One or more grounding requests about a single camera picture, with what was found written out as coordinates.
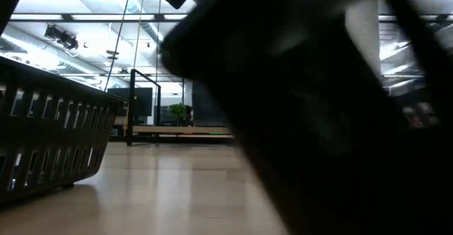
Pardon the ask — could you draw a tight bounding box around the black slotted plastic basket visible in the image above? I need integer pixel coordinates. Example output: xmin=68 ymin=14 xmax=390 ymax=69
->
xmin=0 ymin=55 xmax=127 ymax=207
xmin=158 ymin=0 xmax=453 ymax=235

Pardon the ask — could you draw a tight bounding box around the black monitor screen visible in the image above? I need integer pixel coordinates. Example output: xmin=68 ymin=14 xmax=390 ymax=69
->
xmin=106 ymin=87 xmax=154 ymax=118

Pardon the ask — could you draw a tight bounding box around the green potted plant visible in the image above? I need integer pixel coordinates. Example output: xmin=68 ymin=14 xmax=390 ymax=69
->
xmin=168 ymin=102 xmax=188 ymax=127

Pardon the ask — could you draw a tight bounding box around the black ceiling spotlight cluster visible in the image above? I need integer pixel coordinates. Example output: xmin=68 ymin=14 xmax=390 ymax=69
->
xmin=43 ymin=25 xmax=80 ymax=51

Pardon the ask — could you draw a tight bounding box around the white round pillar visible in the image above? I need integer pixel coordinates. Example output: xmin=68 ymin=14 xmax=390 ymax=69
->
xmin=344 ymin=0 xmax=383 ymax=79

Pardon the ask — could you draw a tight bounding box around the thin black hanging cable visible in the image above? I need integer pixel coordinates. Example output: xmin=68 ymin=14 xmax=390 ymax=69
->
xmin=103 ymin=0 xmax=134 ymax=91

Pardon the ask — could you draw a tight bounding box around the black overhead frame bar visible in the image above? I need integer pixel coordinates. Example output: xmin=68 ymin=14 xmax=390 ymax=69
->
xmin=8 ymin=12 xmax=189 ymax=25

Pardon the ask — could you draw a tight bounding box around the black frame wooden shelf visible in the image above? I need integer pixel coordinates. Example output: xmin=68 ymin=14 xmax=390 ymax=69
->
xmin=126 ymin=68 xmax=235 ymax=147

